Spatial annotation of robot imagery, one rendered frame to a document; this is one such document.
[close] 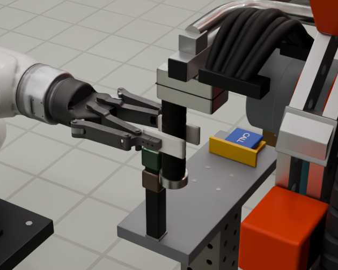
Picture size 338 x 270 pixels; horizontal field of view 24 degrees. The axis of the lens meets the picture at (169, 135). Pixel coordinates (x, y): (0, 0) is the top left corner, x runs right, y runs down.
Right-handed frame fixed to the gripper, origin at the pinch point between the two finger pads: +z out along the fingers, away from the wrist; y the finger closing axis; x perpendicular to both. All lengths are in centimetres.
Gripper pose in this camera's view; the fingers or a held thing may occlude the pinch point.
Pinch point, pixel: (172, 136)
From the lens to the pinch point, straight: 114.4
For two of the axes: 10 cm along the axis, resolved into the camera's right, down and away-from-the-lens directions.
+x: 0.0, -8.4, -5.3
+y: -5.3, 4.5, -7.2
